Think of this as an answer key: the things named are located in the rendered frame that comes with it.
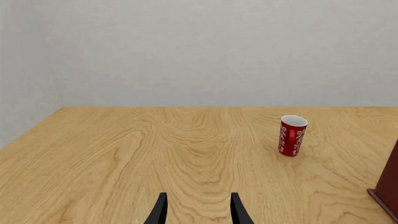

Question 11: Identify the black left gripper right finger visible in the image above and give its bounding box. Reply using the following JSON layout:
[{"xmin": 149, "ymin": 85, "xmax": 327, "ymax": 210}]
[{"xmin": 230, "ymin": 192, "xmax": 256, "ymax": 224}]

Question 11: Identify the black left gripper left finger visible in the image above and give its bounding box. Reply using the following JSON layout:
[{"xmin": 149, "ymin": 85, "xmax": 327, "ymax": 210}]
[{"xmin": 144, "ymin": 192, "xmax": 169, "ymax": 224}]

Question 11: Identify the red-brown desk caddy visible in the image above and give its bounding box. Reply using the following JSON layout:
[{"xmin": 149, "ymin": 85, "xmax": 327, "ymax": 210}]
[{"xmin": 366, "ymin": 139, "xmax": 398, "ymax": 224}]

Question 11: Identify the red mug with white pattern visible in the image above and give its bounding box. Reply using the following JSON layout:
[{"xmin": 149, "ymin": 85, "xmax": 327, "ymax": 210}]
[{"xmin": 277, "ymin": 114, "xmax": 308, "ymax": 157}]

